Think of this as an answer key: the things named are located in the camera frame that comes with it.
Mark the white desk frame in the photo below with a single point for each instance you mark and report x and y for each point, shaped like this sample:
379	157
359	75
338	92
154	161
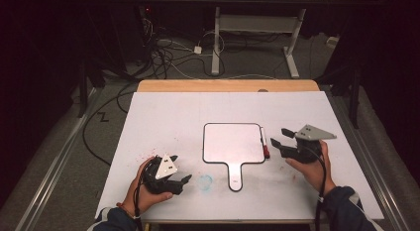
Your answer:
257	23

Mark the aluminium floor rail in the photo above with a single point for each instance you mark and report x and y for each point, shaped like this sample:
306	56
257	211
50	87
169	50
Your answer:
56	165
379	188

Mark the white power adapter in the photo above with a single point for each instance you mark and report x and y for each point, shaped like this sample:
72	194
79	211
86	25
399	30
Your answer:
197	50

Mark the small white box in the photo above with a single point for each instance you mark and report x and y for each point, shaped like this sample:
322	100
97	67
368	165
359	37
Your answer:
332	41

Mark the red whiteboard marker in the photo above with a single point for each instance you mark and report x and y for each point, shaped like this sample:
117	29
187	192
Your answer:
265	145

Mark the dark equipment box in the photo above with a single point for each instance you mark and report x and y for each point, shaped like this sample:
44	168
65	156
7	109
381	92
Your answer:
128	36

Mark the person's right hand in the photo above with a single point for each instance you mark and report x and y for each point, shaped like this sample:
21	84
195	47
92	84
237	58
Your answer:
312	174

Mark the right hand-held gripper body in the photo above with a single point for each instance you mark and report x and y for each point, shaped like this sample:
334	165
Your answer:
308	148

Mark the large white table sheet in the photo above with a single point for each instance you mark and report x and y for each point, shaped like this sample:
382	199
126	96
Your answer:
171	125

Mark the person's left hand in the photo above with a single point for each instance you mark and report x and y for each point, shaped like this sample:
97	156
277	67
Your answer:
148	199

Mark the wooden table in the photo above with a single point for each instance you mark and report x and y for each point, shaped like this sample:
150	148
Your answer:
198	85

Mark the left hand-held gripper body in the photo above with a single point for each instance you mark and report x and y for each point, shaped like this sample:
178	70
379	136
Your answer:
161	184

